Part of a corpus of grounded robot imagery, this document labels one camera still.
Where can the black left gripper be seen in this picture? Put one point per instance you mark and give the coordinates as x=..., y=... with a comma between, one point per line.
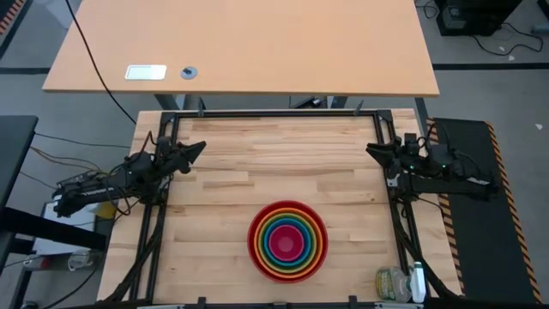
x=171, y=159

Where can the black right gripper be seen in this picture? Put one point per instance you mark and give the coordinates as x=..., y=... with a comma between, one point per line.
x=405, y=162

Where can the orange bowl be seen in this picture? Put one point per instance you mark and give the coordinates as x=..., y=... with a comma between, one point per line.
x=255, y=243

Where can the yellow bowl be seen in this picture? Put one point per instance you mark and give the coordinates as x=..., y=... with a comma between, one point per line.
x=258, y=243

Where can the green bowl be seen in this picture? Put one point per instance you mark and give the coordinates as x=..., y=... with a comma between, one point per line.
x=261, y=243

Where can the teal bowl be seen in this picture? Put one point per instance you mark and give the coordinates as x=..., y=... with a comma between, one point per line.
x=266, y=243

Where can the small magenta bowl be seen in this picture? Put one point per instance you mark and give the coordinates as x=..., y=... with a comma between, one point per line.
x=286, y=243

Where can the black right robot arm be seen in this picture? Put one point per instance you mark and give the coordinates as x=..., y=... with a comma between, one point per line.
x=446, y=185

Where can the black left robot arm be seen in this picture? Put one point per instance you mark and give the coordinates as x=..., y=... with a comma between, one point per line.
x=94, y=191

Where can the nested rainbow bowls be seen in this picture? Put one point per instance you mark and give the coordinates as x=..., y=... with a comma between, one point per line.
x=249, y=243

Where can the yellow cup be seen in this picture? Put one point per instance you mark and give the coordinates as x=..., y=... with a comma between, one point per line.
x=106, y=210

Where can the light wood desk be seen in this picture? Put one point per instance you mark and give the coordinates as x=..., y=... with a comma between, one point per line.
x=257, y=43

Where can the clear green-label bottle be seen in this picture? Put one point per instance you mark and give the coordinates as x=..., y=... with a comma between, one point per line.
x=391, y=283

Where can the black hazard-striped floor mat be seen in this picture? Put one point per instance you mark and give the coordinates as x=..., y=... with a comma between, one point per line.
x=480, y=240

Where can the white plastic bottle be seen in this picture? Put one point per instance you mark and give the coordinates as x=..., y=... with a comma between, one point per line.
x=418, y=283

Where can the white box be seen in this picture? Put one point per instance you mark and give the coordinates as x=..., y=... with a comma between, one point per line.
x=56, y=244

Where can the black computer case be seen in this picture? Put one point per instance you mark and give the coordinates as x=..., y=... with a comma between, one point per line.
x=476, y=17

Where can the black side table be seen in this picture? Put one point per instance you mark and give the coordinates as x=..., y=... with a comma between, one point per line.
x=15, y=146

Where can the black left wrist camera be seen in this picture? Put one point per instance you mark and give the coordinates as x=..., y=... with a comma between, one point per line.
x=163, y=143

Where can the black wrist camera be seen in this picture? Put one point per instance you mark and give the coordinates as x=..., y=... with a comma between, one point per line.
x=411, y=143
x=163, y=143

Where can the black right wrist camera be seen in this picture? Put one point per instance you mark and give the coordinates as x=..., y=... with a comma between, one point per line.
x=411, y=143

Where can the black aluminium table frame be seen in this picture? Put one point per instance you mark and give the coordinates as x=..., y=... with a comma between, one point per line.
x=274, y=114

